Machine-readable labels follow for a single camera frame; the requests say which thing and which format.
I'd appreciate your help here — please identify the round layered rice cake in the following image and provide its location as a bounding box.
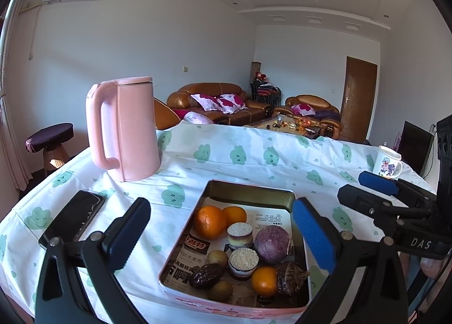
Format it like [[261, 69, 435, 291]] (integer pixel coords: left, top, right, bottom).
[[226, 222, 254, 250], [228, 248, 259, 280]]

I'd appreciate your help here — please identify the brown leather chair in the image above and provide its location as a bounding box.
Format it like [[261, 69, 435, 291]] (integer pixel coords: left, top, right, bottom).
[[153, 97, 183, 130]]

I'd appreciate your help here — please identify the large orange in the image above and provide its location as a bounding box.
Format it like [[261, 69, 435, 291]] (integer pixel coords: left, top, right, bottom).
[[193, 206, 227, 240]]

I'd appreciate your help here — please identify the pink electric kettle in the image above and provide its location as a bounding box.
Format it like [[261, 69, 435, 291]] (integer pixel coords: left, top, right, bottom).
[[86, 77, 163, 182]]

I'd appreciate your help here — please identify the white cartoon print mug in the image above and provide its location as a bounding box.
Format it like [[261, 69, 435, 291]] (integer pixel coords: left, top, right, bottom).
[[372, 145, 403, 180]]

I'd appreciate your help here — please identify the air conditioner cable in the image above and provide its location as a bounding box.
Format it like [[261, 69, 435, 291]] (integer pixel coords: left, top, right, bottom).
[[19, 2, 42, 60]]

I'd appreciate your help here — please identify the white and magenta pillow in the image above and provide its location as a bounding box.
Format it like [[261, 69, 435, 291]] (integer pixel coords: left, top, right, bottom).
[[290, 104, 316, 116], [191, 94, 223, 112], [215, 94, 248, 114]]

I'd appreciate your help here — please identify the purple cushioned stool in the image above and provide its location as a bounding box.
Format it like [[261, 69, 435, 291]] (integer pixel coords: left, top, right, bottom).
[[25, 123, 74, 177]]

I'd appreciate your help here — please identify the black flat screen television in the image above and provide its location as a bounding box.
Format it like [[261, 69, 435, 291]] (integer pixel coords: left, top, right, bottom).
[[398, 121, 435, 174]]

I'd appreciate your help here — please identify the small orange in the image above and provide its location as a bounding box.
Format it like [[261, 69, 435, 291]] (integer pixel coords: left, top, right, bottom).
[[222, 206, 248, 229], [251, 266, 279, 297]]

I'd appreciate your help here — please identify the white cloud print tablecloth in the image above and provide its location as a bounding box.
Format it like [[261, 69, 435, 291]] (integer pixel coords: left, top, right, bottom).
[[0, 122, 438, 324]]

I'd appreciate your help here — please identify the brown kiwi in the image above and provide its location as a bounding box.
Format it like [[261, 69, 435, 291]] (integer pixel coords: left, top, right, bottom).
[[207, 250, 230, 267], [208, 280, 234, 301]]

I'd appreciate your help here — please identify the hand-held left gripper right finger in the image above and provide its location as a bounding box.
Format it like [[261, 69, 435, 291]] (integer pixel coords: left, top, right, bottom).
[[291, 197, 410, 324]]

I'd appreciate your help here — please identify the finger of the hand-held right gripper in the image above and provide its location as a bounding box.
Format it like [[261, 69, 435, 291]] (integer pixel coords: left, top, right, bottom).
[[337, 184, 433, 237], [358, 170, 437, 205]]

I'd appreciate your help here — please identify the stack of dark chairs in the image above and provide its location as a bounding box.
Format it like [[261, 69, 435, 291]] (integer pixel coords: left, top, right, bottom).
[[250, 78, 282, 105]]

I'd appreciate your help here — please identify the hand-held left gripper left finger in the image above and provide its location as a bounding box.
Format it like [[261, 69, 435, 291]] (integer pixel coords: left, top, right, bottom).
[[33, 197, 152, 324]]

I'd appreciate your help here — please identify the black smartphone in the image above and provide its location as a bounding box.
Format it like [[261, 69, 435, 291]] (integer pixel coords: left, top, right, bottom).
[[38, 190, 107, 250]]

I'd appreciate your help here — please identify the cluttered coffee table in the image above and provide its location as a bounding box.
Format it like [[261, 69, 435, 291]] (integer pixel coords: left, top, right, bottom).
[[244, 117, 327, 140]]

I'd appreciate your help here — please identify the brown wooden door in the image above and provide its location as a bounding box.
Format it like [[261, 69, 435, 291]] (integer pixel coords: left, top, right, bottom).
[[341, 56, 378, 141]]

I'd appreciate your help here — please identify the beige curtain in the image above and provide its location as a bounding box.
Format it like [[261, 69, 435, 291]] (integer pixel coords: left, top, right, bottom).
[[0, 0, 34, 192]]

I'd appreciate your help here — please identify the brown leather armchair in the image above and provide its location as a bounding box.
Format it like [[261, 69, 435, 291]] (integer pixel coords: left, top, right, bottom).
[[273, 95, 342, 140]]

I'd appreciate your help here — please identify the person's right hand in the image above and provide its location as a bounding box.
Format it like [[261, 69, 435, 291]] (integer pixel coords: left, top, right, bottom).
[[420, 255, 444, 278]]

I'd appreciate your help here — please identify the brown leather sofa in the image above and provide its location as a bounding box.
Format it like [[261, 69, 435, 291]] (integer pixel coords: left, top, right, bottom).
[[167, 83, 272, 126]]

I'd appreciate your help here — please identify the dark brown wrinkled date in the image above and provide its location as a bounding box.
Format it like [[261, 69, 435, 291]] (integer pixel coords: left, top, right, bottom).
[[275, 261, 310, 296], [190, 263, 224, 289]]

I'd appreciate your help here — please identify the pink metal tin tray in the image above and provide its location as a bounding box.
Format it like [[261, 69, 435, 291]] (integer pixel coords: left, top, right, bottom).
[[158, 179, 312, 324]]

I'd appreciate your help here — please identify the purple passion fruit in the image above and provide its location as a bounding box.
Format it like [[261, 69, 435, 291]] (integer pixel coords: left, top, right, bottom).
[[254, 225, 292, 264]]

